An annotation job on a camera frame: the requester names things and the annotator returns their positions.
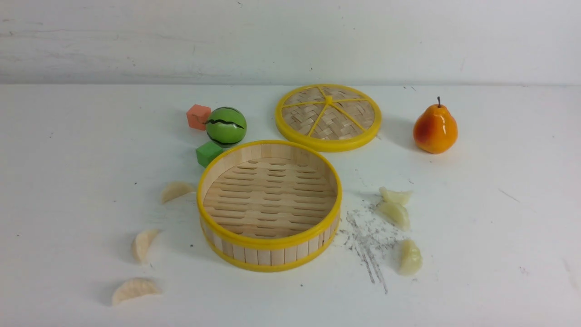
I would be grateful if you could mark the green foam cube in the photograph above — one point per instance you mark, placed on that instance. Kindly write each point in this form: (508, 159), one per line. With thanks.
(207, 152)

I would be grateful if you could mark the woven bamboo steamer lid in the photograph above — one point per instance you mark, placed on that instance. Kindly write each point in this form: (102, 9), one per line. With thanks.
(328, 117)

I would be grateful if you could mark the orange foam cube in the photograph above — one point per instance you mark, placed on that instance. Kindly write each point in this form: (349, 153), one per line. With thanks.
(197, 116)

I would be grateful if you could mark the white dumpling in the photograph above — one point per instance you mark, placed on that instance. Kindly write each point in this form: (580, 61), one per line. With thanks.
(176, 189)
(141, 244)
(134, 288)

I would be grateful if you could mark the green striped watermelon ball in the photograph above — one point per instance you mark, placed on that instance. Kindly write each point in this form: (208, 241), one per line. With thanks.
(226, 126)

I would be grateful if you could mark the bamboo steamer tray yellow rim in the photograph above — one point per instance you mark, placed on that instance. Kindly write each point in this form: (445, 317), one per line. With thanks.
(270, 205)

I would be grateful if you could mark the orange yellow toy pear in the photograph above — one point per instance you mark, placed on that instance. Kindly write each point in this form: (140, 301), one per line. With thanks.
(436, 130)

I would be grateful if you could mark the pale green dumpling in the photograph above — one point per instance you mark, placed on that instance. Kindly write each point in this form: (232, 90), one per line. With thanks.
(411, 259)
(396, 214)
(400, 197)

